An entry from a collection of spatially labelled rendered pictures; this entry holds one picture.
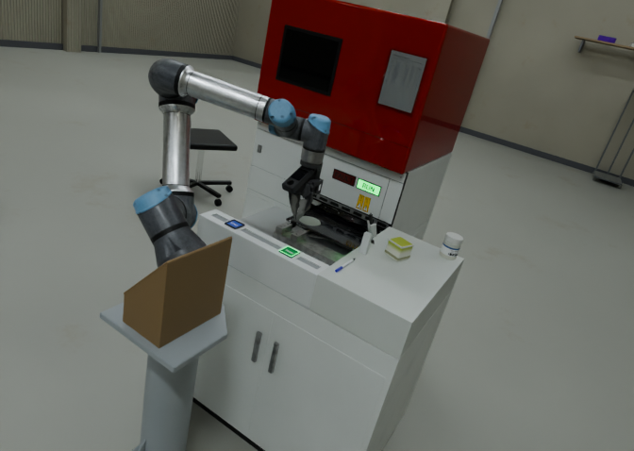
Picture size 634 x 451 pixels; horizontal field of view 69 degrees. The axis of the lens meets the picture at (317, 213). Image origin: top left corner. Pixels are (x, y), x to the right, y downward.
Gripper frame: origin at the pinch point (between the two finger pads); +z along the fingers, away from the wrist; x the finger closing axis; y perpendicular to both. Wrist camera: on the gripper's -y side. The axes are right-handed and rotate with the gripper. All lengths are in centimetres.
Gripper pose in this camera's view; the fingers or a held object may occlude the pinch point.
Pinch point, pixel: (295, 216)
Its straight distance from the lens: 160.6
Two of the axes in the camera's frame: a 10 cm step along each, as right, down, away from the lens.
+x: -8.3, -3.7, 4.2
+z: -2.1, 9.0, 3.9
